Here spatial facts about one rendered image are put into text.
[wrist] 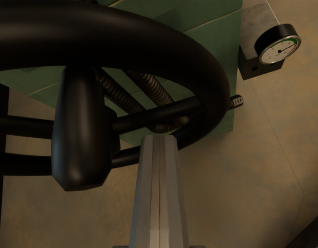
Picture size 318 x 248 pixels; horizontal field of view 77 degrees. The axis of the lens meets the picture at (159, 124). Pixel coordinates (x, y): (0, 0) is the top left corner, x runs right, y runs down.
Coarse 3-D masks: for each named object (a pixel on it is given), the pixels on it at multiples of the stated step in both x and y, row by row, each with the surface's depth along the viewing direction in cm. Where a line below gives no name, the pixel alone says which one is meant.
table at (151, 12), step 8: (120, 0) 17; (128, 0) 17; (136, 0) 17; (144, 0) 17; (152, 0) 17; (160, 0) 17; (168, 0) 17; (176, 0) 18; (120, 8) 17; (128, 8) 17; (136, 8) 17; (144, 8) 18; (152, 8) 18; (160, 8) 18; (168, 8) 18; (152, 16) 18
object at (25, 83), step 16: (192, 0) 28; (208, 0) 29; (224, 0) 29; (240, 0) 30; (160, 16) 30; (176, 16) 30; (192, 16) 31; (208, 16) 31; (0, 80) 36; (16, 80) 37; (32, 80) 37; (48, 80) 38
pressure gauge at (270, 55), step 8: (288, 24) 31; (264, 32) 32; (272, 32) 31; (280, 32) 30; (288, 32) 30; (296, 32) 31; (256, 40) 33; (264, 40) 31; (272, 40) 30; (280, 40) 30; (288, 40) 30; (296, 40) 31; (256, 48) 33; (264, 48) 32; (272, 48) 32; (280, 48) 32; (288, 48) 32; (296, 48) 32; (264, 56) 33; (272, 56) 34; (280, 56) 34; (288, 56) 34
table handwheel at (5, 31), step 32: (0, 0) 8; (32, 0) 8; (64, 0) 8; (0, 32) 8; (32, 32) 8; (64, 32) 8; (96, 32) 8; (128, 32) 9; (160, 32) 10; (0, 64) 8; (32, 64) 9; (64, 64) 9; (96, 64) 10; (128, 64) 10; (160, 64) 10; (192, 64) 11; (192, 96) 19; (224, 96) 16; (0, 128) 15; (32, 128) 16; (128, 128) 19; (192, 128) 24; (0, 160) 23; (32, 160) 27; (128, 160) 32
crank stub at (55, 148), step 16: (64, 80) 9; (80, 80) 9; (96, 80) 10; (64, 96) 9; (80, 96) 9; (96, 96) 9; (64, 112) 8; (80, 112) 8; (96, 112) 9; (64, 128) 8; (80, 128) 8; (96, 128) 8; (64, 144) 8; (80, 144) 8; (96, 144) 8; (64, 160) 8; (80, 160) 8; (96, 160) 8; (64, 176) 8; (80, 176) 8; (96, 176) 8
